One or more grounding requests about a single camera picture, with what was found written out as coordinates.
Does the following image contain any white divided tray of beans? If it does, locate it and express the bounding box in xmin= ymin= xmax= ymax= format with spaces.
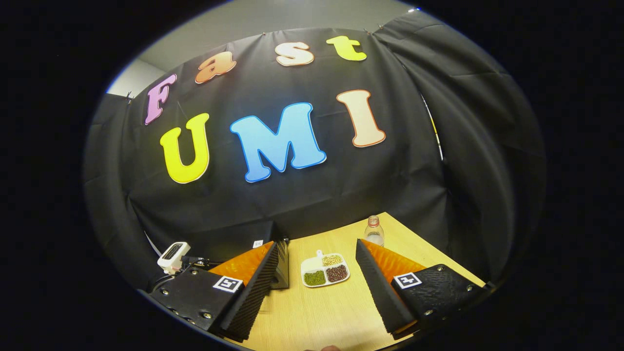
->
xmin=300 ymin=249 xmax=351 ymax=289

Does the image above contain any black electric oven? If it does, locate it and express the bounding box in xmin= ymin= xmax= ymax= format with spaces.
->
xmin=207 ymin=219 xmax=291 ymax=291

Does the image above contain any white toaster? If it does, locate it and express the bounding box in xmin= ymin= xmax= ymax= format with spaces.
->
xmin=156 ymin=241 xmax=192 ymax=275

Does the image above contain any clear bottle with red label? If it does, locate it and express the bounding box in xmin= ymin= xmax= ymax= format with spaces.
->
xmin=364 ymin=214 xmax=386 ymax=248

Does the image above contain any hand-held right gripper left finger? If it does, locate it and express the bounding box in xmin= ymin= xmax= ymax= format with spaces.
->
xmin=149 ymin=241 xmax=279 ymax=343

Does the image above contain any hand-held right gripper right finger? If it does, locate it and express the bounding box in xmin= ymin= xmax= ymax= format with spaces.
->
xmin=355 ymin=239 xmax=489 ymax=341

